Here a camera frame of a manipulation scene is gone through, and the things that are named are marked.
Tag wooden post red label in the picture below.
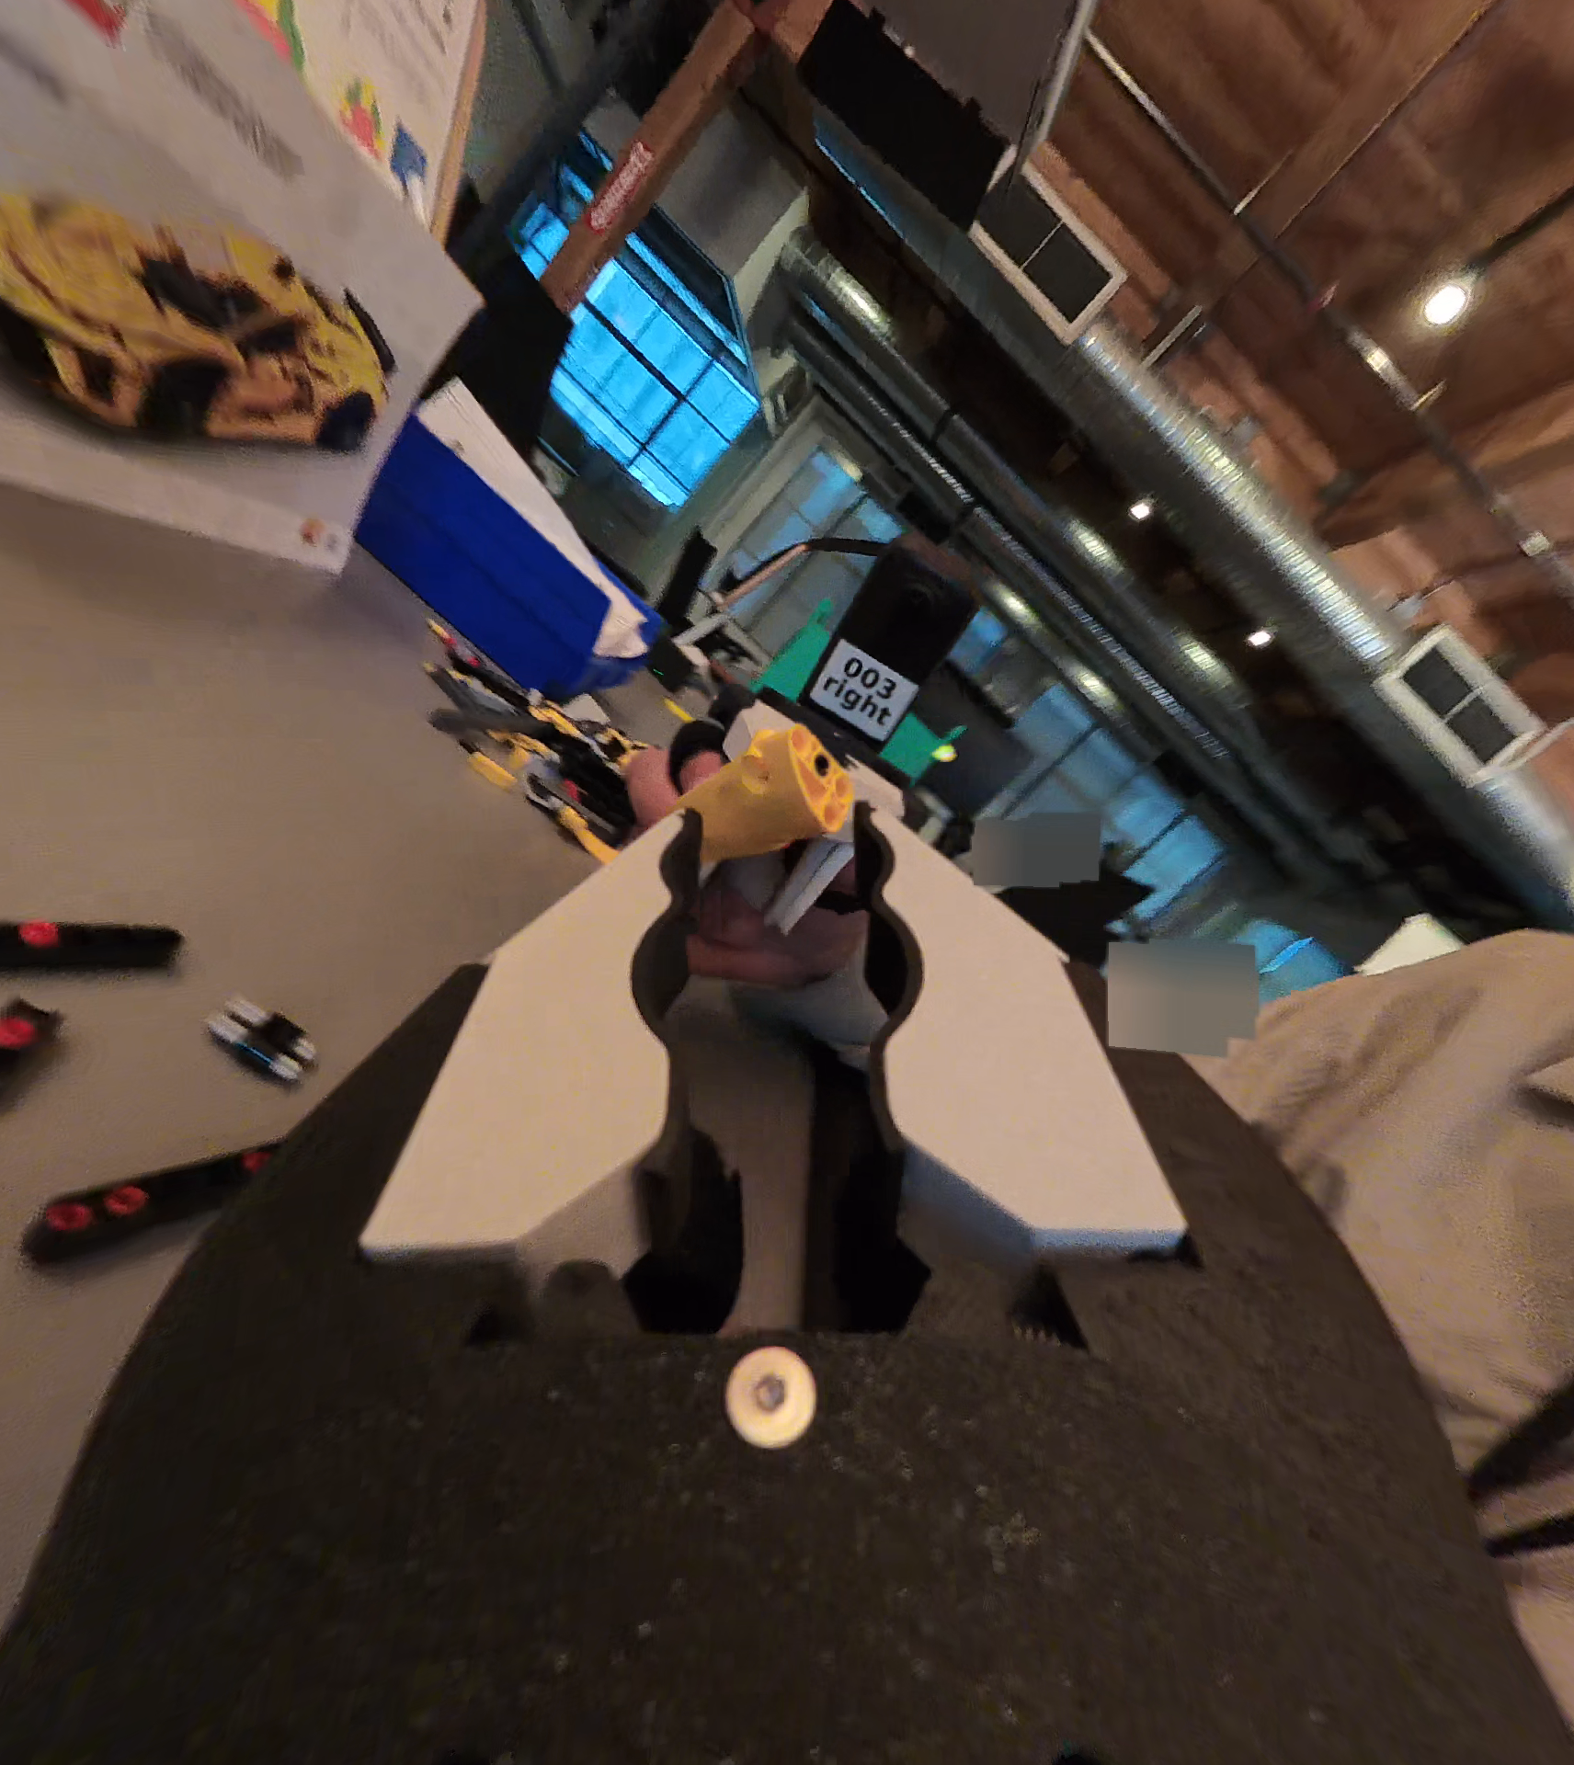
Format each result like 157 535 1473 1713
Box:
541 0 833 314

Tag group of black pinned beams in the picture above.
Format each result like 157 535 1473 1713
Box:
0 911 282 1266

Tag pile of yellow black bricks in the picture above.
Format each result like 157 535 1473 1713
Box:
421 619 651 864

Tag toy car instruction booklet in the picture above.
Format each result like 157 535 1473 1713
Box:
0 0 486 573

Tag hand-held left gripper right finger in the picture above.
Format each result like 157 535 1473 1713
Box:
853 807 1192 1285

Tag black grey connector piece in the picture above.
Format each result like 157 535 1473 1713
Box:
203 994 320 1081

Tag black head desk lamp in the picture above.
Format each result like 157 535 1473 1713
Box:
717 536 887 608

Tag green felt bin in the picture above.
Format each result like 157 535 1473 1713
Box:
749 599 969 774

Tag blue plastic bin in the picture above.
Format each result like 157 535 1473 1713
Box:
357 413 662 698

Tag person's beige jacket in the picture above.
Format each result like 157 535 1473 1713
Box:
1194 930 1574 1765

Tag small yellow toy brick piece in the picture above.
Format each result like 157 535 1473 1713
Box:
694 722 861 873

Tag black strap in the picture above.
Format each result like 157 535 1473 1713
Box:
1462 1323 1574 1560

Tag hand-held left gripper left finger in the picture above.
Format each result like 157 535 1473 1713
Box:
357 812 706 1285

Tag person's right hand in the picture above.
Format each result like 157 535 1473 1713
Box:
625 744 868 991

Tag white ceiling vent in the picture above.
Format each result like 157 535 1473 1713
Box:
966 150 1131 347
1372 619 1554 788

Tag white paper sheets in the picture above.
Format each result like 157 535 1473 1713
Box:
421 378 659 656

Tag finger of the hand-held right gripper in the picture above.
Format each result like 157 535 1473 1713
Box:
728 954 881 1073
762 831 865 943

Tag silver ventilation duct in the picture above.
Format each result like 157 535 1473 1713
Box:
780 226 1574 939

